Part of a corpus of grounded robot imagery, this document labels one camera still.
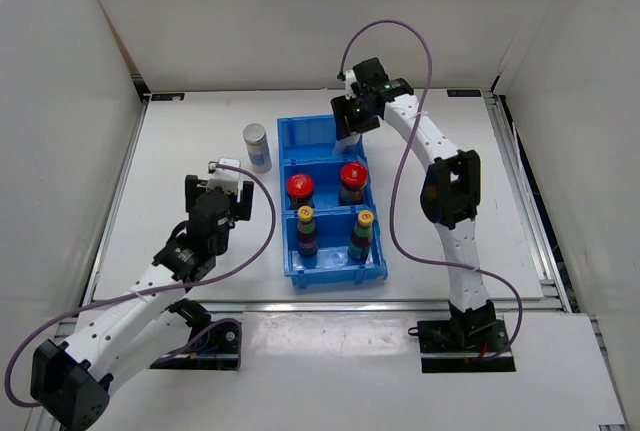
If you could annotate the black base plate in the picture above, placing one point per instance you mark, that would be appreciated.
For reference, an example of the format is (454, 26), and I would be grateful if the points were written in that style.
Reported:
(217, 350)
(444, 352)

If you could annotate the yellow-capped sauce bottle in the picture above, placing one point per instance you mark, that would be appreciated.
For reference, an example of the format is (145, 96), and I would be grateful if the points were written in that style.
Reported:
(306, 233)

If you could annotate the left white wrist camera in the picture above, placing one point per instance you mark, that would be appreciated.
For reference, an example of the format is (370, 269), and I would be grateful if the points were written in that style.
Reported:
(223, 179)

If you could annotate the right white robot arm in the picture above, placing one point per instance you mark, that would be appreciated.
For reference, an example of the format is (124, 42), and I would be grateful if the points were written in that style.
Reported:
(451, 190)

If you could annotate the red-lidded sauce jar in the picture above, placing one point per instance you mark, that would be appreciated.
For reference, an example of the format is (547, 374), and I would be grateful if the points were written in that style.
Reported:
(300, 190)
(353, 179)

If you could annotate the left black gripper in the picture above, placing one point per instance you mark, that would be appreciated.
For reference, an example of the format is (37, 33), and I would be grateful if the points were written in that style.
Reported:
(241, 210)

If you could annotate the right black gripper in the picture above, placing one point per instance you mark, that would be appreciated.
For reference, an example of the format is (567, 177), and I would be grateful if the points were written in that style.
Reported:
(341, 107)

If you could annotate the black corner label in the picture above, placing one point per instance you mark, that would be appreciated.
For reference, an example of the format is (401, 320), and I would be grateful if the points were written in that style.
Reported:
(167, 97)

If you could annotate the blue three-compartment plastic bin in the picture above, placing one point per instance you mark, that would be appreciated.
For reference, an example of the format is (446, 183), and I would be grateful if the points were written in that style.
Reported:
(306, 146)

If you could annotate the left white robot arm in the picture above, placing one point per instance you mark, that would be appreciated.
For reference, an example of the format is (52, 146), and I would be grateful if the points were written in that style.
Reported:
(155, 324)

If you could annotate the aluminium frame rail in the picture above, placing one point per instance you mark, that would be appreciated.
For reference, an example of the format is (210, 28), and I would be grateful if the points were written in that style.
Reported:
(550, 303)

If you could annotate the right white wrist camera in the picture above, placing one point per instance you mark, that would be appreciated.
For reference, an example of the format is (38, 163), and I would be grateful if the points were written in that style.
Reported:
(350, 82)

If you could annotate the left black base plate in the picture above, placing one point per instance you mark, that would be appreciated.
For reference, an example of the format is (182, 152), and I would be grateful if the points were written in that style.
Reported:
(217, 350)

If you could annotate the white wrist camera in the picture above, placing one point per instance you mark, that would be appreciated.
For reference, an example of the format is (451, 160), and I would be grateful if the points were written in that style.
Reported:
(350, 82)
(223, 179)

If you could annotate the silver-capped white shaker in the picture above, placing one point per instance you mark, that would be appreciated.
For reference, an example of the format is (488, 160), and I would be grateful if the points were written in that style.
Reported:
(256, 142)
(346, 145)

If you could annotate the green-labelled sauce bottle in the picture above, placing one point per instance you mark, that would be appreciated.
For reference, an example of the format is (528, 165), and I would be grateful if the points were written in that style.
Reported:
(361, 236)

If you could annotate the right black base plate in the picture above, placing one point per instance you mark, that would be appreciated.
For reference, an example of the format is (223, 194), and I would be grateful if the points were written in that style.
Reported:
(444, 352)

